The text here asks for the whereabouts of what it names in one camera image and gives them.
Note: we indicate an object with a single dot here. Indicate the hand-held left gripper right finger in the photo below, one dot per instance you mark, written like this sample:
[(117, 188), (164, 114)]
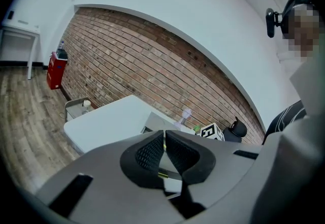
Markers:
[(193, 162)]

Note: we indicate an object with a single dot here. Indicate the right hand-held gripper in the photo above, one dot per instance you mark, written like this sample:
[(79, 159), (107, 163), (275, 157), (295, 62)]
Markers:
[(212, 132)]

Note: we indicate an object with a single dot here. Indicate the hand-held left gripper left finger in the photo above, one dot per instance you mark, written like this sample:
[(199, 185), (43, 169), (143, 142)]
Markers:
[(142, 164)]

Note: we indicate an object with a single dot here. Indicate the small green potted plant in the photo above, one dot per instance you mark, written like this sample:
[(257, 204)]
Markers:
[(196, 129)]

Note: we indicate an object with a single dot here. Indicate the black office chair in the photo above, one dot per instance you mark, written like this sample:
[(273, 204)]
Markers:
[(237, 130)]

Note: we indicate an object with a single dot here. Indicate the white table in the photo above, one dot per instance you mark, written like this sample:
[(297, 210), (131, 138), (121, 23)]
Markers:
[(106, 126)]

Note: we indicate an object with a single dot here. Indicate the person's black printed t-shirt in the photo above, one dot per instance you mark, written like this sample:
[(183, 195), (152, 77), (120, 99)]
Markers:
[(284, 121)]

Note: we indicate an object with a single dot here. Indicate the small white container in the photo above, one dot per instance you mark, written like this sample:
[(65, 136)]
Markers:
[(86, 106)]

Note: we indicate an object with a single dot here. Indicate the grey drawer cabinet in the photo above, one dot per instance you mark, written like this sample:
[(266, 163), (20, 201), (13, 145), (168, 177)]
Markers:
[(75, 108)]

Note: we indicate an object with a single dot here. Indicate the red cabinet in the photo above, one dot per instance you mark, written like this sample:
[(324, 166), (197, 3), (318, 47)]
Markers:
[(56, 73)]

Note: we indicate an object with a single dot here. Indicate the black box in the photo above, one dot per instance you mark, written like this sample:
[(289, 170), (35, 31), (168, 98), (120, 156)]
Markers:
[(62, 54)]

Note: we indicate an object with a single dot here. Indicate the person's head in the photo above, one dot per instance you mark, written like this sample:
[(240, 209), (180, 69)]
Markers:
[(303, 30)]

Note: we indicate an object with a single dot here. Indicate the clear plastic bottle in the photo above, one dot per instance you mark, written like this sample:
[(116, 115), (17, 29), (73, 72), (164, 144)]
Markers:
[(61, 45)]

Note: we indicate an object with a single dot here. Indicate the white desk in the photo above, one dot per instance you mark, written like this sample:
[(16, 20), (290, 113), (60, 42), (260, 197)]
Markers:
[(17, 37)]

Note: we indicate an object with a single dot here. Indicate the black head-worn camera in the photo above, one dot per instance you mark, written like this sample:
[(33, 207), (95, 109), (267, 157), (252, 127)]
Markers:
[(271, 22)]

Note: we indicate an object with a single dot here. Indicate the black wall device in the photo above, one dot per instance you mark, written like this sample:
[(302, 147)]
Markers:
[(10, 14)]

